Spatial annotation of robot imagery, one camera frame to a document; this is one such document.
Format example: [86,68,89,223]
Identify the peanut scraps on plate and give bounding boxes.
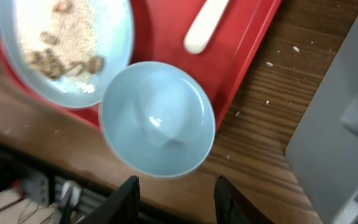
[16,0,104,80]

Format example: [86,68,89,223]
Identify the light blue bowl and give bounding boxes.
[99,62,216,179]

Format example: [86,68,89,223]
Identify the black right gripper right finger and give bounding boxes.
[214,175,274,224]

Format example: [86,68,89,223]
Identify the grey dishwasher rack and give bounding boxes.
[286,16,358,223]

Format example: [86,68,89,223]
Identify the white plastic spoon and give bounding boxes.
[183,0,229,54]

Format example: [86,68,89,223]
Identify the light blue plate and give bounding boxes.
[0,0,134,109]

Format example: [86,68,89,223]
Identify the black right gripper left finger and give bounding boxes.
[78,175,140,224]

